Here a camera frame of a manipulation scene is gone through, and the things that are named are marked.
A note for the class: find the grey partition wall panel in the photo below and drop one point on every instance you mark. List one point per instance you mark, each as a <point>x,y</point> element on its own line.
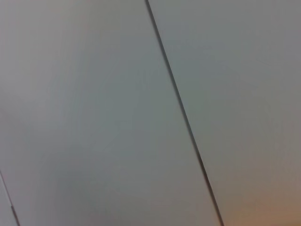
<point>247,82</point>
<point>4,209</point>
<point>82,106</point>

